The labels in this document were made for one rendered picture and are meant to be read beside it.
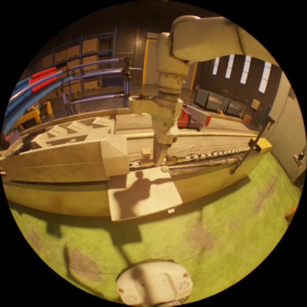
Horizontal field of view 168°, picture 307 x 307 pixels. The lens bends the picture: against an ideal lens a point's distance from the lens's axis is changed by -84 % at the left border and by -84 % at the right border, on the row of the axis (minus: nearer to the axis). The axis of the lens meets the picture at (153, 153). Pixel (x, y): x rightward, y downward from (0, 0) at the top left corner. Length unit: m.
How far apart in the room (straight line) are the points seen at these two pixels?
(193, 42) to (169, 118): 0.18
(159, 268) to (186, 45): 1.03
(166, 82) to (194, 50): 0.10
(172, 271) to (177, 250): 0.41
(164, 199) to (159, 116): 0.33
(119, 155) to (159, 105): 0.22
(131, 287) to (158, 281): 0.21
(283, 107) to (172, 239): 5.60
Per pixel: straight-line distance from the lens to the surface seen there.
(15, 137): 2.11
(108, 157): 0.37
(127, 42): 11.10
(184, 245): 1.30
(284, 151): 5.45
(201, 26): 0.19
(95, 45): 9.88
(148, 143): 0.75
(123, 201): 0.45
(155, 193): 0.46
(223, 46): 0.17
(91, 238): 1.34
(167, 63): 0.24
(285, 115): 5.55
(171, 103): 0.24
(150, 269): 0.92
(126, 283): 0.95
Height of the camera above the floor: 1.22
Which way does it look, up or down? 44 degrees down
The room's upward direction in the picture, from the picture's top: 8 degrees clockwise
